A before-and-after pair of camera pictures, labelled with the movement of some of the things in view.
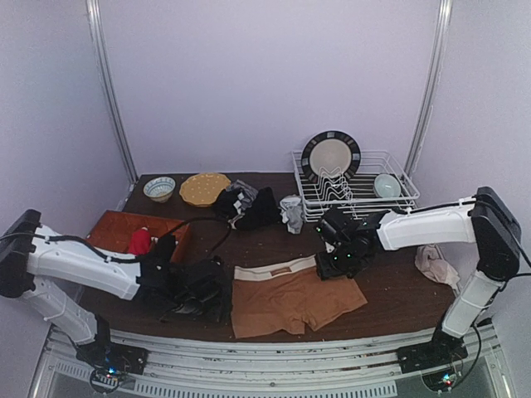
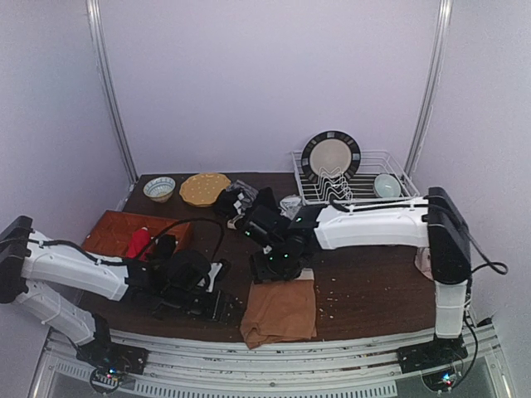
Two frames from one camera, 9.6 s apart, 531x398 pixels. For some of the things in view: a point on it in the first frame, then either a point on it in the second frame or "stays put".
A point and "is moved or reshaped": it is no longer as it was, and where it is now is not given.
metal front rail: [351, 366] stays put
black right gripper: [332, 269] -> [239, 206]
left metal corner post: [93, 12] stays put
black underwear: [263, 212] stays put
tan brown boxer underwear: [281, 295] is moved or reshaped
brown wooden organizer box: [114, 230] stays put
